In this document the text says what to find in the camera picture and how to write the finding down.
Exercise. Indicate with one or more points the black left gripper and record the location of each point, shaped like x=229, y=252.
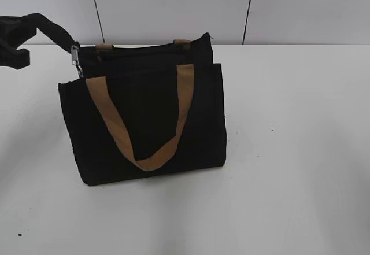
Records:
x=15, y=31

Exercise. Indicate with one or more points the silver metal zipper pull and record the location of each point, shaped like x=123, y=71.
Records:
x=75, y=60

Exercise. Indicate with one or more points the black canvas tote bag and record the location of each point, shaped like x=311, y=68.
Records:
x=149, y=111

